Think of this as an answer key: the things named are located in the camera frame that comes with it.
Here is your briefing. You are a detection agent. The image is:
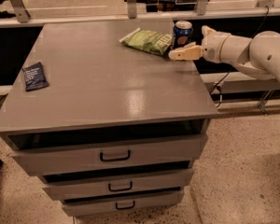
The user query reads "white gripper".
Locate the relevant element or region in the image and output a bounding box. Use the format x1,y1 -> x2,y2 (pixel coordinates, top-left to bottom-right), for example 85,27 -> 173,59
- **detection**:
169,25 -> 231,63

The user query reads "blue pepsi can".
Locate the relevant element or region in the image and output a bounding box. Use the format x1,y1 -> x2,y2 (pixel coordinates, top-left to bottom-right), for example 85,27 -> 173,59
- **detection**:
173,21 -> 193,49

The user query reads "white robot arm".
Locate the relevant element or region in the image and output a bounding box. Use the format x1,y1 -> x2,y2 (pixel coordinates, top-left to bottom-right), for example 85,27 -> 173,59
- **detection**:
169,25 -> 280,84

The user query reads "green jalapeno chip bag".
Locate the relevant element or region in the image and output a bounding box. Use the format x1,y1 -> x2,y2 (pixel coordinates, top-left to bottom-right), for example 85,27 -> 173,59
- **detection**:
119,28 -> 172,56

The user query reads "grey metal railing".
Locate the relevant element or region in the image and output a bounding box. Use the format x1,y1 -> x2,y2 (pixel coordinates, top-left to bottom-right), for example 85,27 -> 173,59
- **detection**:
0,0 -> 280,28

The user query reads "grey drawer cabinet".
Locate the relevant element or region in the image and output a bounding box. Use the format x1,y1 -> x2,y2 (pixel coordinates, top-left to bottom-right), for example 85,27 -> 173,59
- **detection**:
0,21 -> 217,205

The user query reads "dark blue snack packet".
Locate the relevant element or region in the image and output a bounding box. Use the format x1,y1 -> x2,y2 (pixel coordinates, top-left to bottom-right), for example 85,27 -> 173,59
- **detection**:
22,62 -> 49,91

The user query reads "top grey drawer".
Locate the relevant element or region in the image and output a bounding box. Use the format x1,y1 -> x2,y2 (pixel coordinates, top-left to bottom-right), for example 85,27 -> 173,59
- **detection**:
13,133 -> 207,175

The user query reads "grey drawer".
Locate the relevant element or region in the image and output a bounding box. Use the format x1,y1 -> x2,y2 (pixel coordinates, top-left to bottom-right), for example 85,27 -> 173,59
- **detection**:
13,133 -> 207,175
63,189 -> 184,217
43,168 -> 193,201

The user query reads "middle grey drawer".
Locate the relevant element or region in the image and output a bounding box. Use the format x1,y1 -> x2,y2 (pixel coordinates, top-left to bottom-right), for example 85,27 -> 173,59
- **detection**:
43,168 -> 193,201

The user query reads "bottom grey drawer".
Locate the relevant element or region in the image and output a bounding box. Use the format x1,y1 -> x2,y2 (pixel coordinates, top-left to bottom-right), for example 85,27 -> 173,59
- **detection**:
63,189 -> 184,217

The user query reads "black cable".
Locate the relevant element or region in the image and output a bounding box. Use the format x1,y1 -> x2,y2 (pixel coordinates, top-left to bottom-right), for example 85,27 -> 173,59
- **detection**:
209,5 -> 270,108

